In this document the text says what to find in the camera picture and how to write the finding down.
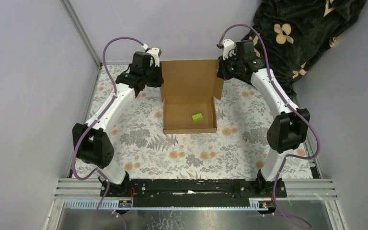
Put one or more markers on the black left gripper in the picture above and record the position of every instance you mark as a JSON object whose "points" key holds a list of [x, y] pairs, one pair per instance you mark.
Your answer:
{"points": [[159, 80]]}

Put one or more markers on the brown cardboard box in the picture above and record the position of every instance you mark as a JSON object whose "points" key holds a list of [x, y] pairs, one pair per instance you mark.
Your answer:
{"points": [[190, 87]]}

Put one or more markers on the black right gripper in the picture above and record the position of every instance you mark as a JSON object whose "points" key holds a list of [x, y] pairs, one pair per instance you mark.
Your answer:
{"points": [[222, 72]]}

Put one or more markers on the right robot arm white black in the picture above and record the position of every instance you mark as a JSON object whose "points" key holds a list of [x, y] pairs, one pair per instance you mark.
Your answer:
{"points": [[288, 129]]}

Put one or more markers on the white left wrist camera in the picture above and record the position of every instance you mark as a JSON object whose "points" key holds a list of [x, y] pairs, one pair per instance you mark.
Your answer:
{"points": [[155, 53]]}

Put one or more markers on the black floral blanket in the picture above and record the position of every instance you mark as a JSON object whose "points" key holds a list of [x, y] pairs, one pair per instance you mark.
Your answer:
{"points": [[296, 33]]}

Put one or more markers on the small green object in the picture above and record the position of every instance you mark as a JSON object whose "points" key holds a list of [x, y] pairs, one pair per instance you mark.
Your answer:
{"points": [[197, 117]]}

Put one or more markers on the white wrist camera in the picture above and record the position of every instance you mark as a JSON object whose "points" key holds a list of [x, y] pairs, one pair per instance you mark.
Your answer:
{"points": [[228, 48], [155, 53]]}

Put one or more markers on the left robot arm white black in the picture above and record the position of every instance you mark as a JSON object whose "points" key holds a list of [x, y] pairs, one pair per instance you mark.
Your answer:
{"points": [[91, 140]]}

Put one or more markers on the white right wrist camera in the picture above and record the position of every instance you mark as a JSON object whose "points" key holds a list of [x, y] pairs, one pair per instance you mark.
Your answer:
{"points": [[228, 48]]}

